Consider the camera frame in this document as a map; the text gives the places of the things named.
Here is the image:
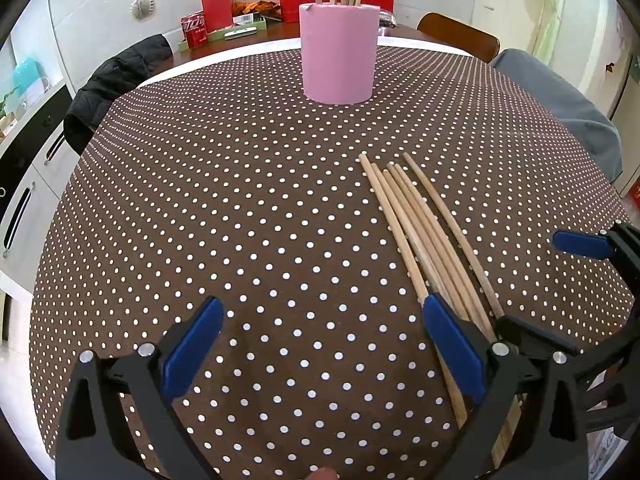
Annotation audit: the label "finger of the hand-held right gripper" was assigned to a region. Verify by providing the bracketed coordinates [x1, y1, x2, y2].
[496, 314, 640, 381]
[551, 221, 640, 301]

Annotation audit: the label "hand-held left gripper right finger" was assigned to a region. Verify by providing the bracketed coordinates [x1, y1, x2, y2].
[422, 292, 590, 480]

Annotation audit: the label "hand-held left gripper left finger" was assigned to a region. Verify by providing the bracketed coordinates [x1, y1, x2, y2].
[55, 296, 225, 480]

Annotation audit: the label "pile of wooden chopsticks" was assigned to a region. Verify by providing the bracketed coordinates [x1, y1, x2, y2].
[359, 151, 523, 466]

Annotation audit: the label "pink cup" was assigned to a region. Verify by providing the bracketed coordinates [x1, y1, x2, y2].
[298, 2, 378, 106]

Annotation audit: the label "grey garment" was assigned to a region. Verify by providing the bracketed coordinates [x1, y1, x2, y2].
[489, 49, 625, 183]

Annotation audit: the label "brown polka dot tablecloth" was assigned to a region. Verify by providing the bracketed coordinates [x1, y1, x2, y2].
[27, 35, 636, 480]

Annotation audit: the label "light green curtain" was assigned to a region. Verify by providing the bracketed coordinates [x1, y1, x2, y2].
[520, 0, 571, 61]

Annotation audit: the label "white black sideboard cabinet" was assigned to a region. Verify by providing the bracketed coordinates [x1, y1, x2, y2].
[0, 50, 81, 306]

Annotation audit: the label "brown wooden chair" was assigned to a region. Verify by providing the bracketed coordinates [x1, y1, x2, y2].
[416, 12, 501, 63]

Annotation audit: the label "white door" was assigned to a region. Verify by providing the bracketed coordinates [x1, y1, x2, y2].
[470, 0, 541, 51]

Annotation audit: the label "black jacket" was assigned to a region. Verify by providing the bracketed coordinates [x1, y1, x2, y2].
[62, 34, 174, 156]

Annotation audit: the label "green tray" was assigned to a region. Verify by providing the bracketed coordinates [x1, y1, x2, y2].
[177, 16, 268, 53]

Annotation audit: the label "turquoise white humidifier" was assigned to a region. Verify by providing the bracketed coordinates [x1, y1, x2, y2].
[12, 57, 51, 107]

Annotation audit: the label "red soda can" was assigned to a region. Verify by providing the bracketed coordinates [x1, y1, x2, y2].
[180, 10, 208, 50]

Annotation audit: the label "tall red gift box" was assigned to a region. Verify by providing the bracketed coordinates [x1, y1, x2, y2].
[200, 0, 235, 31]

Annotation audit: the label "orange snack packets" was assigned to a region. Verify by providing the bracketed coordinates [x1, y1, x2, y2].
[231, 0, 283, 22]

